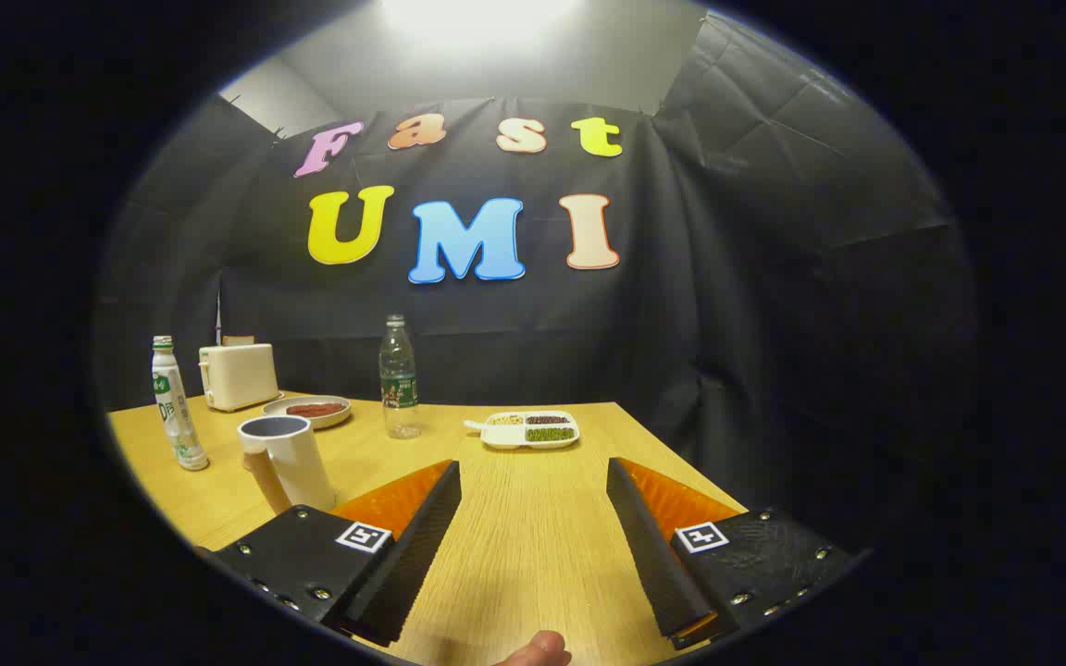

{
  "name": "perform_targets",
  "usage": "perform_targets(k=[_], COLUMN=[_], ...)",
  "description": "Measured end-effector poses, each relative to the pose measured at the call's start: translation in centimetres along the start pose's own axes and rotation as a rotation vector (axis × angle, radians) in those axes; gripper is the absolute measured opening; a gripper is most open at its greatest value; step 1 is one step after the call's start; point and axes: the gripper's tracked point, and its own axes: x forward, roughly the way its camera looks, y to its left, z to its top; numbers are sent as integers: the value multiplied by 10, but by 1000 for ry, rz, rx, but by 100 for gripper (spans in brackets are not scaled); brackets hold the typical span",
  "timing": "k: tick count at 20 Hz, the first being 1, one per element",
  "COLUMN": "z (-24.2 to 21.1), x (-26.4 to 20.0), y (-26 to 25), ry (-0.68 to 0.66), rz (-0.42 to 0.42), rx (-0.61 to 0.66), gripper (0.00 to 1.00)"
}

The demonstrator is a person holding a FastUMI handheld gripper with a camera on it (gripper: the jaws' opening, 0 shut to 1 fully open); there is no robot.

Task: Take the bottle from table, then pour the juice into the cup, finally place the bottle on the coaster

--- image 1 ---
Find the clear plastic water bottle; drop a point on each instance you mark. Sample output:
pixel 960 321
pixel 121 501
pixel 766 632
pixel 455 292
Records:
pixel 398 379

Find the wooden table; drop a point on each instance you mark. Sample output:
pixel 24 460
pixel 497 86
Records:
pixel 533 518

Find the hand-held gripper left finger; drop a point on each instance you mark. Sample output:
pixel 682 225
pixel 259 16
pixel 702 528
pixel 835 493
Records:
pixel 408 555

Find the cream toaster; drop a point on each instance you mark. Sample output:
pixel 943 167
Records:
pixel 239 375

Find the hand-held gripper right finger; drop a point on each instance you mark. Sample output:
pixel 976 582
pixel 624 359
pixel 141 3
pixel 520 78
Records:
pixel 649 555

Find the white juice bottle green label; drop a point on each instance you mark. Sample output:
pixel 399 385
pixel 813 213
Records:
pixel 177 412

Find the black backdrop cloth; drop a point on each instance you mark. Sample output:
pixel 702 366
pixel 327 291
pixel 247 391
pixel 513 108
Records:
pixel 727 277

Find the white divided tray with beans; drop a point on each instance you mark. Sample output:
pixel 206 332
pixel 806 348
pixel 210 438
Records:
pixel 533 430

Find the round plate with red food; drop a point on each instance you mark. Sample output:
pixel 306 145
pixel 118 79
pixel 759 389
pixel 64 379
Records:
pixel 309 410

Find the toast slice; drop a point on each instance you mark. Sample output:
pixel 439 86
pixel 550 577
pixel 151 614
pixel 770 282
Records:
pixel 238 340

